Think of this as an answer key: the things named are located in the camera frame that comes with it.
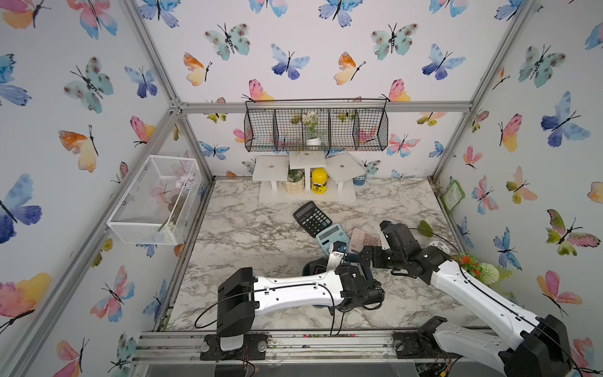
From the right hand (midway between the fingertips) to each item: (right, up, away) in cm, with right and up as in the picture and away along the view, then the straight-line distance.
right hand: (372, 253), depth 81 cm
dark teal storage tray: (-20, 0, -16) cm, 25 cm away
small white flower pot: (-21, +50, +13) cm, 56 cm away
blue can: (+3, +27, +34) cm, 44 cm away
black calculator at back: (-20, +10, +22) cm, 31 cm away
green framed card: (+45, +20, +30) cm, 57 cm away
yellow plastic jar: (-17, +27, +26) cm, 41 cm away
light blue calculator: (-14, +3, +15) cm, 21 cm away
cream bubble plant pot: (-28, +26, +29) cm, 48 cm away
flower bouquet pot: (+33, -4, -8) cm, 34 cm away
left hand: (-16, -5, -6) cm, 18 cm away
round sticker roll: (+27, +1, +6) cm, 27 cm away
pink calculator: (-1, +3, +15) cm, 16 cm away
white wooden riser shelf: (-37, +31, +23) cm, 54 cm away
